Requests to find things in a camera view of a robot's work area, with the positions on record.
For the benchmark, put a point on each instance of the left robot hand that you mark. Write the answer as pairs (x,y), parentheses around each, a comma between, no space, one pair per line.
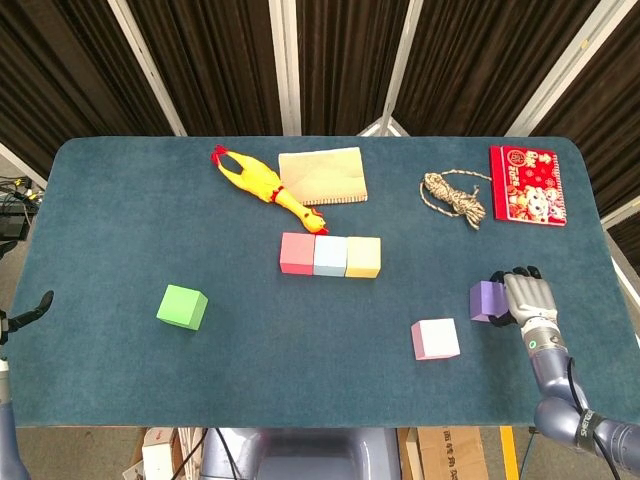
(31,311)

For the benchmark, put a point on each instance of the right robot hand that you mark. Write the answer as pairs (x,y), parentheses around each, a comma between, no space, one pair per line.
(530,297)

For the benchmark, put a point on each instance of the purple foam cube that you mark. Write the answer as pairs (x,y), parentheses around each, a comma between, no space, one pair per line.
(487,300)

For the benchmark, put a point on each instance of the yellow foam cube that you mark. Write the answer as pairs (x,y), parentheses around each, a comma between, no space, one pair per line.
(363,257)

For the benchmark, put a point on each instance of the red foam cube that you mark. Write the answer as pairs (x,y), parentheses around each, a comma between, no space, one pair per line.
(297,254)

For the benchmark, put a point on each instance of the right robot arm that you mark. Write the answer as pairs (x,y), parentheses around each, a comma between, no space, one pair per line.
(550,370)

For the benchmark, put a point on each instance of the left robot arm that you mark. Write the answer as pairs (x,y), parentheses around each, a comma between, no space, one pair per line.
(7,445)

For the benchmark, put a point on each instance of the black device box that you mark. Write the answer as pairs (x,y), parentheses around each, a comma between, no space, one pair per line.
(12,227)

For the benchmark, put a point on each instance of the pink foam cube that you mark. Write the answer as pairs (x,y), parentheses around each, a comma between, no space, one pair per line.
(436,339)

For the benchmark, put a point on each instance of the red festive spiral calendar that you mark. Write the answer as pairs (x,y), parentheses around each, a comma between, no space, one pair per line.
(530,185)

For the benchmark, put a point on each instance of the green foam cube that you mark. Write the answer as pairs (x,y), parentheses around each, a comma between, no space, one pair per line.
(181,307)

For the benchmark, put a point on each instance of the brown cardboard box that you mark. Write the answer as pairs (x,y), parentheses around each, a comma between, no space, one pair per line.
(450,455)

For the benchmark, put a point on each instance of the white cardboard box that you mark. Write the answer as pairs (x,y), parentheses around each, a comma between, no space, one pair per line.
(157,457)

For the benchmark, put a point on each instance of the light wooden board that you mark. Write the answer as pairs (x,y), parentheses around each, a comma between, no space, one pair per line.
(411,455)

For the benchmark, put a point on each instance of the light blue foam cube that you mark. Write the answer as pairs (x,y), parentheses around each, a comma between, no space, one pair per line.
(330,256)

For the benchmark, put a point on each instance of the dark brown curtain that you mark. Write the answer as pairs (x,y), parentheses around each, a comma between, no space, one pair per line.
(475,60)
(345,60)
(60,60)
(610,100)
(210,60)

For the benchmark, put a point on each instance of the teal felt table cloth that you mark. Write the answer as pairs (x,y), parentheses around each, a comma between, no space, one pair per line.
(300,360)

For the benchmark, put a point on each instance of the yellow spiral notebook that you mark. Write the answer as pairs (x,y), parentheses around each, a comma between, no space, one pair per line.
(325,172)

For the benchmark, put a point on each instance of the yellow rubber chicken toy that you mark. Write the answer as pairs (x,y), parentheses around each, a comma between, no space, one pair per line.
(257,180)

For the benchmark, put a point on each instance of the grey-blue robot torso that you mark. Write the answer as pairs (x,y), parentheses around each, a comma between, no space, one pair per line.
(310,455)

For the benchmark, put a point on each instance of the white frame post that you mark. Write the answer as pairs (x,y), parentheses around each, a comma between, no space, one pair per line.
(20,164)
(146,65)
(565,65)
(285,65)
(405,50)
(622,217)

